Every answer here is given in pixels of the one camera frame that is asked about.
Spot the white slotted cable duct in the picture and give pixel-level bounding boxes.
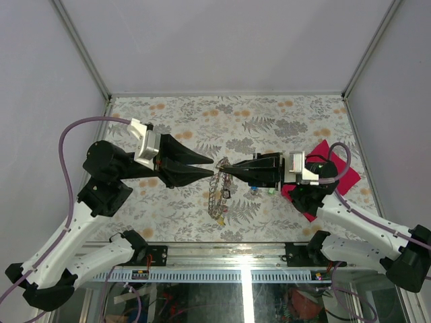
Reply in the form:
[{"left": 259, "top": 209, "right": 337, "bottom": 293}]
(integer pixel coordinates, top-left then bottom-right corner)
[{"left": 92, "top": 268, "right": 313, "bottom": 283}]

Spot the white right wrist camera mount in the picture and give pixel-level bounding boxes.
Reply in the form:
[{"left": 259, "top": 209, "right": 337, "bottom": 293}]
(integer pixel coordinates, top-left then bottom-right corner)
[{"left": 284, "top": 151, "right": 335, "bottom": 185}]

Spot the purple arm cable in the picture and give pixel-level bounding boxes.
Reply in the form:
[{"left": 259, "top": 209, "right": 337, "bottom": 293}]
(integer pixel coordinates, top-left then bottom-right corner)
[
  {"left": 0, "top": 116, "right": 132, "bottom": 322},
  {"left": 319, "top": 142, "right": 431, "bottom": 320}
]

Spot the large keyring with many rings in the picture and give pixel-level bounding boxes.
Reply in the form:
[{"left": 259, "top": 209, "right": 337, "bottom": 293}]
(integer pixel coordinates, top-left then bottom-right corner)
[{"left": 207, "top": 157, "right": 233, "bottom": 226}]

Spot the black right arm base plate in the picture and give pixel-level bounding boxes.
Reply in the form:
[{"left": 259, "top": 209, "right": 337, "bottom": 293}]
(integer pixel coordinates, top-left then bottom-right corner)
[{"left": 285, "top": 242, "right": 314, "bottom": 268}]

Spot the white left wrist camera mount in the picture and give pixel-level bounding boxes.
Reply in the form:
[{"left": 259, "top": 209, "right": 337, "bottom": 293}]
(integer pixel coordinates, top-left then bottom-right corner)
[{"left": 127, "top": 118, "right": 161, "bottom": 170}]

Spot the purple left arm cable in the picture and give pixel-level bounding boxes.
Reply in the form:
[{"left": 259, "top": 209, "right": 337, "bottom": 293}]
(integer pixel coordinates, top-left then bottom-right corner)
[{"left": 0, "top": 116, "right": 132, "bottom": 322}]

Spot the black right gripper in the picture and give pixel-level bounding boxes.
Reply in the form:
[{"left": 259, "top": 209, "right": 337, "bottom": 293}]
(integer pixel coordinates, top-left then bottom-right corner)
[{"left": 220, "top": 152, "right": 303, "bottom": 191}]

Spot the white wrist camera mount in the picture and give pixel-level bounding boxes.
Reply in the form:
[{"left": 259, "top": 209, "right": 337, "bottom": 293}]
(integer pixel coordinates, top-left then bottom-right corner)
[
  {"left": 127, "top": 118, "right": 161, "bottom": 170},
  {"left": 284, "top": 151, "right": 335, "bottom": 185}
]

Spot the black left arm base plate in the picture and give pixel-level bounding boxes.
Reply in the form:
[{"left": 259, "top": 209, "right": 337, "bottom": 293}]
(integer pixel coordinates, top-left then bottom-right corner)
[{"left": 144, "top": 245, "right": 168, "bottom": 268}]

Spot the blue key tag with key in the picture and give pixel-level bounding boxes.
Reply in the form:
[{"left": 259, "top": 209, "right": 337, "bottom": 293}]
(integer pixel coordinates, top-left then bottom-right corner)
[{"left": 250, "top": 186, "right": 259, "bottom": 196}]

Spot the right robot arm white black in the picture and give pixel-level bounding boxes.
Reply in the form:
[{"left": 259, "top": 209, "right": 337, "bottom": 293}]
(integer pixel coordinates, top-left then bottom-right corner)
[{"left": 220, "top": 151, "right": 430, "bottom": 293}]

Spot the red folded cloth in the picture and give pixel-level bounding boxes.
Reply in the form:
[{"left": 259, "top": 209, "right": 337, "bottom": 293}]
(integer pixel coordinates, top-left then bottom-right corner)
[{"left": 281, "top": 141, "right": 360, "bottom": 222}]

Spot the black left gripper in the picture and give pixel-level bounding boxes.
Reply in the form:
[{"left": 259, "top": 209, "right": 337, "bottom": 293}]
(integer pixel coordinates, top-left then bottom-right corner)
[{"left": 115, "top": 133, "right": 216, "bottom": 188}]

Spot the aluminium front rail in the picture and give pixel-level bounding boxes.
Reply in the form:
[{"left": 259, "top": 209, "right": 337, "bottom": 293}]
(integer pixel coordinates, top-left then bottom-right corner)
[{"left": 80, "top": 240, "right": 337, "bottom": 270}]

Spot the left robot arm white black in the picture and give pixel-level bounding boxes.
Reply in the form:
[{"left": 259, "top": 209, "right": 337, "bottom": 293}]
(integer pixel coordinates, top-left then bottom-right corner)
[{"left": 5, "top": 131, "right": 213, "bottom": 312}]

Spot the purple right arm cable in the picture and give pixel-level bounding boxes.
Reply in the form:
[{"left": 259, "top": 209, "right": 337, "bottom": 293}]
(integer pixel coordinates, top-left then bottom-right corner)
[{"left": 319, "top": 142, "right": 431, "bottom": 320}]

